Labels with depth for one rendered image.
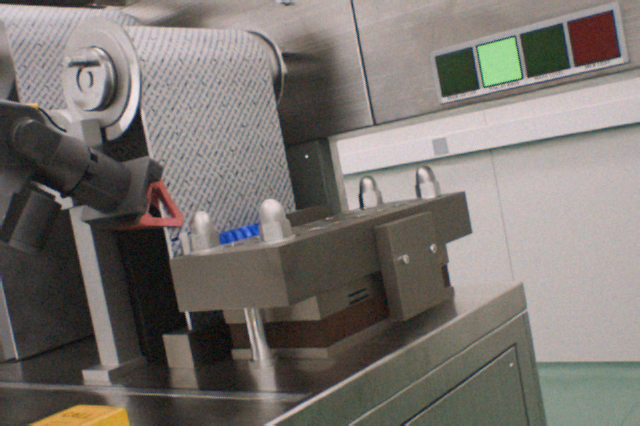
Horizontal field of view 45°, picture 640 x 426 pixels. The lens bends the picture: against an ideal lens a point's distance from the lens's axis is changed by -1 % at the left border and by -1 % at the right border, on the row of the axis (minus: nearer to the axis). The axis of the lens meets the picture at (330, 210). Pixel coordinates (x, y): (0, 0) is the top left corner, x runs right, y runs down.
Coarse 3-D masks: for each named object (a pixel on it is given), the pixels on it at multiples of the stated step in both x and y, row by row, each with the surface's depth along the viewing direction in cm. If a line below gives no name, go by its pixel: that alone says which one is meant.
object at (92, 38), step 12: (84, 36) 93; (96, 36) 92; (108, 36) 91; (72, 48) 95; (108, 48) 91; (120, 48) 90; (264, 48) 110; (120, 60) 90; (120, 72) 90; (120, 84) 91; (120, 96) 91; (108, 108) 93; (120, 108) 91; (108, 120) 93
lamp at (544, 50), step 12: (528, 36) 95; (540, 36) 94; (552, 36) 93; (528, 48) 95; (540, 48) 94; (552, 48) 93; (564, 48) 93; (528, 60) 95; (540, 60) 95; (552, 60) 94; (564, 60) 93; (540, 72) 95
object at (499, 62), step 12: (480, 48) 99; (492, 48) 98; (504, 48) 97; (480, 60) 99; (492, 60) 98; (504, 60) 97; (516, 60) 96; (492, 72) 98; (504, 72) 98; (516, 72) 97
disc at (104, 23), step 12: (84, 24) 94; (96, 24) 92; (108, 24) 91; (72, 36) 95; (120, 36) 90; (132, 48) 89; (132, 60) 89; (132, 72) 90; (132, 84) 90; (132, 96) 90; (72, 108) 97; (132, 108) 91; (120, 120) 92; (132, 120) 91; (108, 132) 94; (120, 132) 93
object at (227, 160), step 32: (160, 128) 92; (192, 128) 96; (224, 128) 101; (256, 128) 105; (160, 160) 92; (192, 160) 96; (224, 160) 100; (256, 160) 105; (192, 192) 95; (224, 192) 99; (256, 192) 104; (288, 192) 109; (224, 224) 99
